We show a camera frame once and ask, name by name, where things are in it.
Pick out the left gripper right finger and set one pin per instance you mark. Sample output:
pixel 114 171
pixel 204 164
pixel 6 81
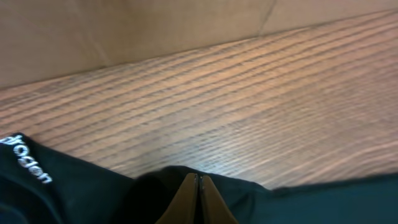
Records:
pixel 214 208

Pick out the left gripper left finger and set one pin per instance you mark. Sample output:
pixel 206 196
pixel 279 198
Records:
pixel 181 209

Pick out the black polo shirt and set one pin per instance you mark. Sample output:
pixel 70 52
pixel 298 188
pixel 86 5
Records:
pixel 41 185

